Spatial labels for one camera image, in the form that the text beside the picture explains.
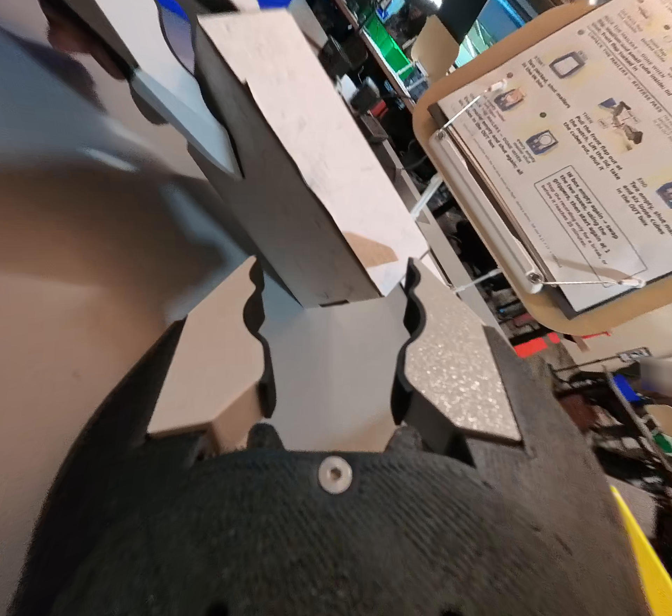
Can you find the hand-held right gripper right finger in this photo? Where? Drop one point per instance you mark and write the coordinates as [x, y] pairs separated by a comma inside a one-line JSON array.
[[462, 374]]

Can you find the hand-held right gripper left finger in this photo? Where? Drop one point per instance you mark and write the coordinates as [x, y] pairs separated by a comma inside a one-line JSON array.
[[210, 364]]

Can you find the white cardboard mailer box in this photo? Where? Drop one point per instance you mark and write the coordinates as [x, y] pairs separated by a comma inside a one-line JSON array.
[[325, 128]]

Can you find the yellow plastic bin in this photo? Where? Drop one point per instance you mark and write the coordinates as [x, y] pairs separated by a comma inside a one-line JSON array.
[[651, 574]]

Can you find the grey desk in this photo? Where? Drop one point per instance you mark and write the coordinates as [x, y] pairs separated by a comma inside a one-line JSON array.
[[325, 364]]

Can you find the person's left hand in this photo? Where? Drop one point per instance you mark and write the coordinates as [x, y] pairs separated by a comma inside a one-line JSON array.
[[84, 44]]

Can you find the white stand with wooden board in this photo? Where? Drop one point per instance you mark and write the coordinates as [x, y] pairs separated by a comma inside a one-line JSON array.
[[488, 212]]

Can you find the small green plastic bin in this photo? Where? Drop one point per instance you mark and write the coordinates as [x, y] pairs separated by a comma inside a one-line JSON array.
[[391, 44]]

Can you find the cardboard sign on stand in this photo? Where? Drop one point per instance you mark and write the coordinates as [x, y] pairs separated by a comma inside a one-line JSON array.
[[435, 49]]

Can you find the printed instruction sheet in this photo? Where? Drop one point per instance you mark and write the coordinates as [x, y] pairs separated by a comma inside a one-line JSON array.
[[577, 165]]

